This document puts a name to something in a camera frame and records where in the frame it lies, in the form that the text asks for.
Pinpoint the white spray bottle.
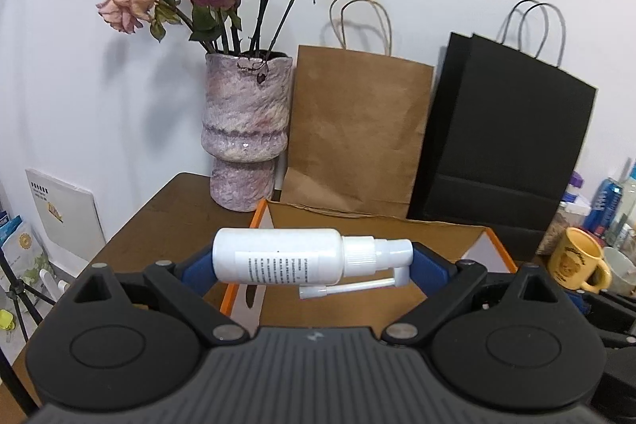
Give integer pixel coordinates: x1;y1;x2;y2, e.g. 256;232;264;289
211;228;414;299

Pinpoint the yellow bear mug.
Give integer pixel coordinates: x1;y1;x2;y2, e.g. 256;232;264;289
548;227;612;294

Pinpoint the black tripod stand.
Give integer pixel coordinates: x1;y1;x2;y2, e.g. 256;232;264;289
0;251;55;416

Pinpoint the orange cardboard box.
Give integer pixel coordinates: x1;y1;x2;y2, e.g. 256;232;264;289
213;200;516;333

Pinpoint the white cup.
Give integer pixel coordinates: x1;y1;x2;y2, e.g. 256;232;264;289
604;246;636;297

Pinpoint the white booklet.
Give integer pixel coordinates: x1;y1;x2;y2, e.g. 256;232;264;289
25;168;106;278

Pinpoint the clear food container purple lid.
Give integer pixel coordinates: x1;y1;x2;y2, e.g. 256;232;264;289
536;171;591;256

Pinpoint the clear glass bottle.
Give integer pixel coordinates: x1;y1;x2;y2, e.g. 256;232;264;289
607;165;636;246

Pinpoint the blue soda can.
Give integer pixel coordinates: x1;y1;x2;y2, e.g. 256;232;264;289
582;178;623;238

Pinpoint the black paper bag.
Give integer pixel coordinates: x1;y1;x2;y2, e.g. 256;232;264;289
405;0;599;263

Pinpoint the brown paper bag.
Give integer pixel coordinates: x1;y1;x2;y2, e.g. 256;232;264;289
279;0;436;220

